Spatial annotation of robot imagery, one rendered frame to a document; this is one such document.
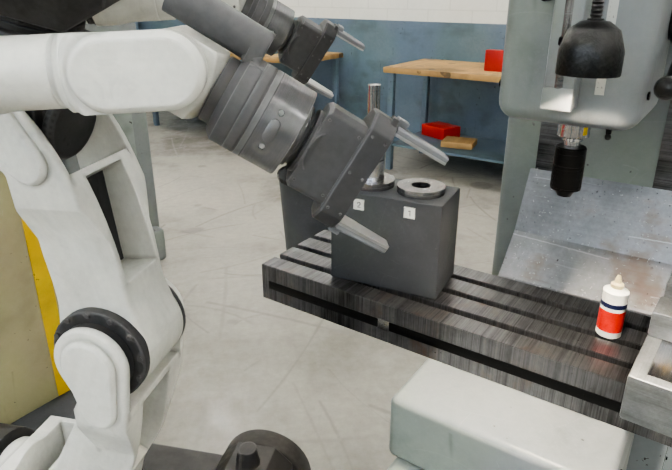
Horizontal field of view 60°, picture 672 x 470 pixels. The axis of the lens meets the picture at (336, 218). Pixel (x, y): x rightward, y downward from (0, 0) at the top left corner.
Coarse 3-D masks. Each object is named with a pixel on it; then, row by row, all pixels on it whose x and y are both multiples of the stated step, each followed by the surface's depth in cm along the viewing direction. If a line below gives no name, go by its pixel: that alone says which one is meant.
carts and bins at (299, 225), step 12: (288, 192) 283; (288, 204) 287; (300, 204) 281; (288, 216) 290; (300, 216) 284; (288, 228) 294; (300, 228) 287; (312, 228) 284; (324, 228) 283; (288, 240) 297; (300, 240) 290
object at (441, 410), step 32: (416, 384) 99; (448, 384) 99; (480, 384) 99; (416, 416) 94; (448, 416) 92; (480, 416) 92; (512, 416) 92; (544, 416) 92; (576, 416) 92; (416, 448) 96; (448, 448) 92; (480, 448) 88; (512, 448) 86; (544, 448) 85; (576, 448) 85; (608, 448) 85
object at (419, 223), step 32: (384, 192) 110; (416, 192) 106; (448, 192) 110; (384, 224) 109; (416, 224) 106; (448, 224) 109; (352, 256) 114; (384, 256) 111; (416, 256) 108; (448, 256) 113; (416, 288) 110
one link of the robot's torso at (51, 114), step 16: (0, 32) 68; (16, 32) 68; (32, 32) 69; (48, 32) 70; (48, 112) 73; (64, 112) 74; (48, 128) 73; (64, 128) 76; (80, 128) 79; (64, 144) 77; (80, 144) 81
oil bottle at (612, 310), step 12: (612, 288) 95; (624, 288) 96; (612, 300) 95; (624, 300) 95; (600, 312) 97; (612, 312) 96; (624, 312) 96; (600, 324) 98; (612, 324) 96; (612, 336) 97
